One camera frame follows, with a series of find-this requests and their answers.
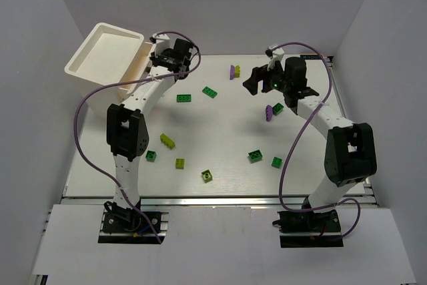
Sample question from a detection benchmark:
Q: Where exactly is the green lego brick lower right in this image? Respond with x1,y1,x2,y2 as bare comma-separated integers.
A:
248,150,263,164

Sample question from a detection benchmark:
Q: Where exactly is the white drawer cabinet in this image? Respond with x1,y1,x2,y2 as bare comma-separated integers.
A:
65,23,155,97

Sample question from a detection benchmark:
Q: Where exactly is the lime long lego brick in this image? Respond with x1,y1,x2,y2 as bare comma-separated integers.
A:
159,133,175,150

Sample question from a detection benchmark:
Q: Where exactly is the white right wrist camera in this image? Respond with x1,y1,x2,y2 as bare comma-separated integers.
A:
265,44,284,70

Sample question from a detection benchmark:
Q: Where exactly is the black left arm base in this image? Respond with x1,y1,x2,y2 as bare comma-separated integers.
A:
97,201,167,245

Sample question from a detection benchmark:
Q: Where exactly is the purple lego brick right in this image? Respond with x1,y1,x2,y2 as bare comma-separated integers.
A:
265,105,274,122

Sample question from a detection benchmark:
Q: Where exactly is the green flat lego long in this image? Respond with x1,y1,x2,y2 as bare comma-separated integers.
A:
176,94,191,103

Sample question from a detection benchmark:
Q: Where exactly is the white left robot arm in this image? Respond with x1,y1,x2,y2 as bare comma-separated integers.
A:
107,39,197,210

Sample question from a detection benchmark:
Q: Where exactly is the green lego brick tilted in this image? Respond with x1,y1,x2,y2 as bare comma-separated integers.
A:
202,86,218,98

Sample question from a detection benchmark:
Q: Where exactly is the green small lego left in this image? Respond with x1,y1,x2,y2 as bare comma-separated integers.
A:
145,150,157,162

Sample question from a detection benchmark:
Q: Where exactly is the green lego beside purple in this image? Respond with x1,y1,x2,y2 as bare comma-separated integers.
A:
272,103,284,115

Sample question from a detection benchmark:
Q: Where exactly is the lime lego brick top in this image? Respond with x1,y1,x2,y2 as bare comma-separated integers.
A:
234,65,241,78

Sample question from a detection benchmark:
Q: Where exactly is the lime square lego brick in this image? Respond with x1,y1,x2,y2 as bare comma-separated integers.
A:
175,158,185,170

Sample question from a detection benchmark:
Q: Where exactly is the green small lego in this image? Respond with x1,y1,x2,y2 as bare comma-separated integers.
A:
145,150,157,162
271,157,283,168

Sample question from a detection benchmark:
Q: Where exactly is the green small lego right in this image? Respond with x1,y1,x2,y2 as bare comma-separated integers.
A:
271,157,283,168

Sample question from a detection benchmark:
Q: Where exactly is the lime lego with stud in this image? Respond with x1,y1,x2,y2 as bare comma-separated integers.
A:
201,170,213,183

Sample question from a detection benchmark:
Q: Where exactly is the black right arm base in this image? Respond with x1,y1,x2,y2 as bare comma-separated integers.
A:
272,210,344,248

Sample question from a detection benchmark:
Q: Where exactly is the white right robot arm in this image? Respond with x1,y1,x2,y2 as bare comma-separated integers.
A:
243,57,377,213

